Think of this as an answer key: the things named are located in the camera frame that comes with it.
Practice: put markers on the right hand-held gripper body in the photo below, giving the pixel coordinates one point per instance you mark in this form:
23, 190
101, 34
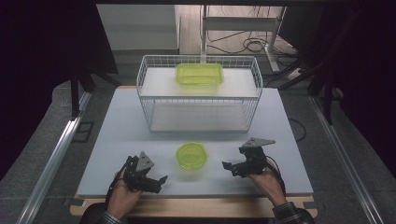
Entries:
255, 163

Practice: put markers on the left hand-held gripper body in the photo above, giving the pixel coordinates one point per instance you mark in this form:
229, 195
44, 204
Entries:
140, 179

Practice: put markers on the round green plastic container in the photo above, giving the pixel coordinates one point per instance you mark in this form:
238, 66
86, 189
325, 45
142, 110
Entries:
191, 155

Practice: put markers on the rectangular green plastic container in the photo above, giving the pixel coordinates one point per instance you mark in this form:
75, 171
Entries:
199, 74

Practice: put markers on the person's left hand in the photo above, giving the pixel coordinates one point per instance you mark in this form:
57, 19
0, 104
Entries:
123, 200

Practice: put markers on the person's right hand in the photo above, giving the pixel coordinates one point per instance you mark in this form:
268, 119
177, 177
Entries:
271, 186

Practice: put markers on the black chair armrest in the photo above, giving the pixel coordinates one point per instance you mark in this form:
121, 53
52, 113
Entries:
309, 217
91, 215

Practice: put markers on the white power strip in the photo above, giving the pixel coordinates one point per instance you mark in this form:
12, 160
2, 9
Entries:
295, 74

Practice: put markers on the black metal stand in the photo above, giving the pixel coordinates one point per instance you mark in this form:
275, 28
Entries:
74, 93
327, 96

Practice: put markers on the dark curtain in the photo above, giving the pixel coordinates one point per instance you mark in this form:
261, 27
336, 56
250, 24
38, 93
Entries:
31, 62
370, 77

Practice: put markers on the white cabinet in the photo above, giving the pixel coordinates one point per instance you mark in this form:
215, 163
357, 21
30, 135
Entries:
140, 28

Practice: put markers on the silver metal rail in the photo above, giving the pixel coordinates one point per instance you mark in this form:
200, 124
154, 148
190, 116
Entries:
342, 158
53, 158

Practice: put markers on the white metal desk frame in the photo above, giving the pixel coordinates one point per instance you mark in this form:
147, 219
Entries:
239, 24

